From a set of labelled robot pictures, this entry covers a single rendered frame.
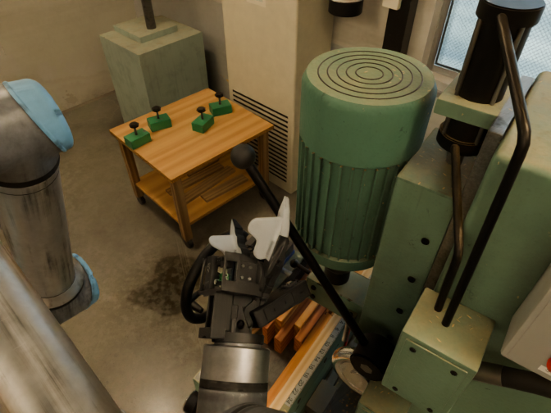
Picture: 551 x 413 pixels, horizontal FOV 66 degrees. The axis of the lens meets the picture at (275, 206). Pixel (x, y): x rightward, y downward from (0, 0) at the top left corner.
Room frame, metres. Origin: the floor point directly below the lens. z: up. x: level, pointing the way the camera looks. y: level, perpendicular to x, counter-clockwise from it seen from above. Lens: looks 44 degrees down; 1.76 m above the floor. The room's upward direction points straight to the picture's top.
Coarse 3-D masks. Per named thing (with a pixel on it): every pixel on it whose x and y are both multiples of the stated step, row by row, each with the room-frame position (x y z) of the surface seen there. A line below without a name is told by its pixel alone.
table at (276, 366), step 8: (264, 344) 0.46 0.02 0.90; (272, 344) 0.46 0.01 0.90; (288, 344) 0.46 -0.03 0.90; (272, 352) 0.44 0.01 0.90; (288, 352) 0.44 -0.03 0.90; (272, 360) 0.42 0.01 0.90; (280, 360) 0.42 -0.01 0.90; (288, 360) 0.42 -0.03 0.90; (328, 360) 0.43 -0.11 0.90; (272, 368) 0.41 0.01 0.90; (280, 368) 0.41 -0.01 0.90; (328, 368) 0.43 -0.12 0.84; (272, 376) 0.39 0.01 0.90; (320, 376) 0.40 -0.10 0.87; (272, 384) 0.37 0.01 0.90; (312, 384) 0.37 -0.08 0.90; (312, 392) 0.38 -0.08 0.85; (304, 400) 0.35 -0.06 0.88
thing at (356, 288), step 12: (312, 276) 0.52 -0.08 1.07; (360, 276) 0.52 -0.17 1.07; (312, 288) 0.50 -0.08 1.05; (336, 288) 0.49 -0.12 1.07; (348, 288) 0.49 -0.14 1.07; (360, 288) 0.49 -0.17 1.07; (312, 300) 0.51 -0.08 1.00; (324, 300) 0.49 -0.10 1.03; (348, 300) 0.46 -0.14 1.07; (360, 300) 0.46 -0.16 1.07; (336, 312) 0.47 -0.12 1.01; (360, 312) 0.45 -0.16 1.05
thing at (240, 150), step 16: (240, 144) 0.47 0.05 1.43; (240, 160) 0.45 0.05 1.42; (256, 176) 0.45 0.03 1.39; (272, 208) 0.43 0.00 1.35; (304, 256) 0.39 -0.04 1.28; (320, 272) 0.38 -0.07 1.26; (336, 304) 0.36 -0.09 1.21; (352, 320) 0.35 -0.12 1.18; (368, 336) 0.34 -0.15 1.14; (368, 352) 0.31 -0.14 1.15; (384, 352) 0.31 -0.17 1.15; (368, 368) 0.30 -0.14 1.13; (384, 368) 0.29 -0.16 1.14
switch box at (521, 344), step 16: (544, 272) 0.27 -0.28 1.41; (544, 288) 0.23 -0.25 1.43; (528, 304) 0.25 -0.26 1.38; (544, 304) 0.22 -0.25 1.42; (512, 320) 0.26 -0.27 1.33; (528, 320) 0.22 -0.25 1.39; (544, 320) 0.21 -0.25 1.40; (512, 336) 0.22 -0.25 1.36; (528, 336) 0.22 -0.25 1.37; (544, 336) 0.21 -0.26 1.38; (512, 352) 0.22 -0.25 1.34; (528, 352) 0.21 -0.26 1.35; (544, 352) 0.20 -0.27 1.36; (528, 368) 0.21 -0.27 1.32
